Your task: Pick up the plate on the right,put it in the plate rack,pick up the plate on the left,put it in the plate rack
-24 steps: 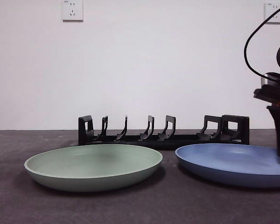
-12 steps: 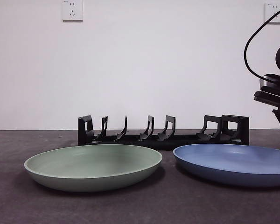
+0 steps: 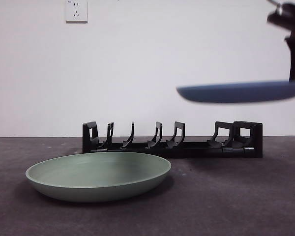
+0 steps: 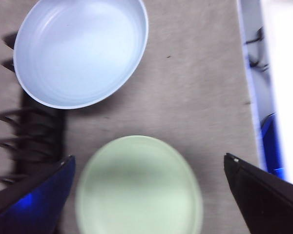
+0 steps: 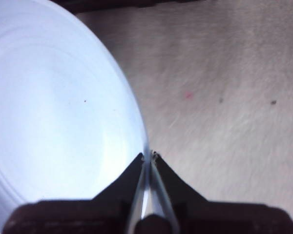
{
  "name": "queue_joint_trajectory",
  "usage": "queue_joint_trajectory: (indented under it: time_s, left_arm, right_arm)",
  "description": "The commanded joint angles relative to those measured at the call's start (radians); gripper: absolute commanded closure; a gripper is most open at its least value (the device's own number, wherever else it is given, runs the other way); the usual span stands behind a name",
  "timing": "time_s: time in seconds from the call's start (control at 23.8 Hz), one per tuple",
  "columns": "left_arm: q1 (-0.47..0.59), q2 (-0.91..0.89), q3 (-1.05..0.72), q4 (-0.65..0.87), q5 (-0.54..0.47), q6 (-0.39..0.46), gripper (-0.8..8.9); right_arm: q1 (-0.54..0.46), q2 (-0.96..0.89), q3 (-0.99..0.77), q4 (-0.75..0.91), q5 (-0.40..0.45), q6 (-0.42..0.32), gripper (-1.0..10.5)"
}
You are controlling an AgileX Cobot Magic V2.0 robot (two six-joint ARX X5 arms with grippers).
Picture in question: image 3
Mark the white wall socket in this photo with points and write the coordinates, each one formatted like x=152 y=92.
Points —
x=76 y=11

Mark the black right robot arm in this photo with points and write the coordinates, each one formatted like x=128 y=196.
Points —
x=292 y=17

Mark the black plate rack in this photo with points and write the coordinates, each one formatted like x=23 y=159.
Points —
x=186 y=152

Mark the green round plate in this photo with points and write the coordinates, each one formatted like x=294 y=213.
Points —
x=98 y=189

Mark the blue round plate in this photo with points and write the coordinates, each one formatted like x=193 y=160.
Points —
x=236 y=93

